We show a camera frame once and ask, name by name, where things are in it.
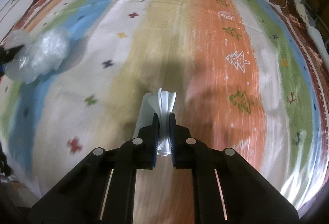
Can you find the blue face mask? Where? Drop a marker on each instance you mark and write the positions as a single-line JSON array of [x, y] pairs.
[[164, 100]]

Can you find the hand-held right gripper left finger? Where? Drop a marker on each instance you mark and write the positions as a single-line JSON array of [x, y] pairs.
[[155, 136]]

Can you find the clear plastic bag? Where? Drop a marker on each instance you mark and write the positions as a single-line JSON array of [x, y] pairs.
[[43, 52]]

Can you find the colourful striped blanket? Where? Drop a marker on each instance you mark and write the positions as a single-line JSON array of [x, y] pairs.
[[180, 34]]

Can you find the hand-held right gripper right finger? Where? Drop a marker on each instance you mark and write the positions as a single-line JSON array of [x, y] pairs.
[[172, 136]]

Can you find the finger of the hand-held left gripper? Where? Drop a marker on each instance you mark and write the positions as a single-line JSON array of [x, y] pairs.
[[9, 53]]

